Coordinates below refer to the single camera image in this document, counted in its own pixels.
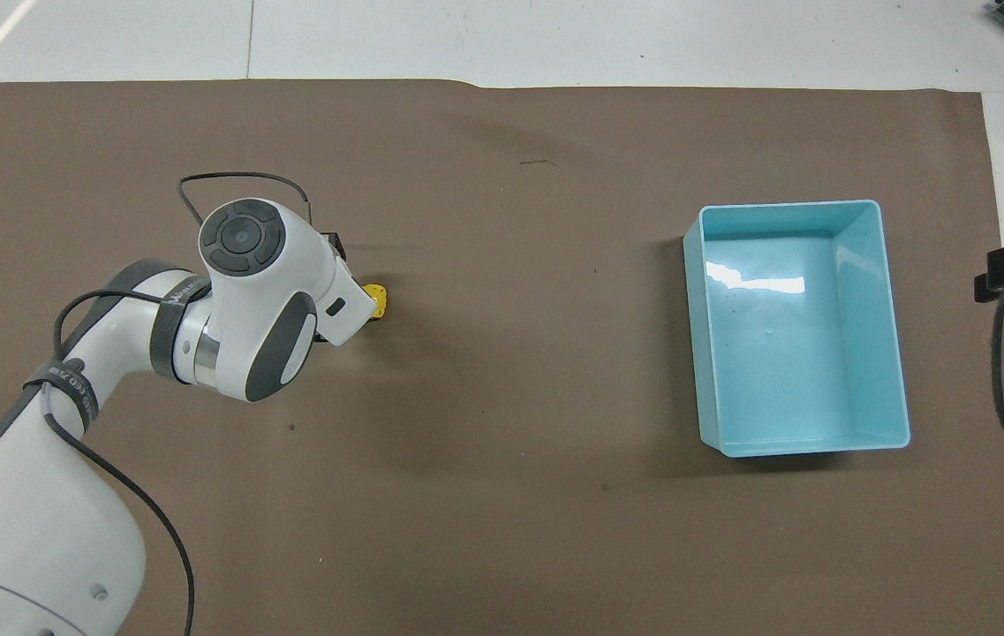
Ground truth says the light blue plastic bin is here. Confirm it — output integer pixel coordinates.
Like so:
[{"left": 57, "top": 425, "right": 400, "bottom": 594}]
[{"left": 683, "top": 200, "right": 912, "bottom": 459}]

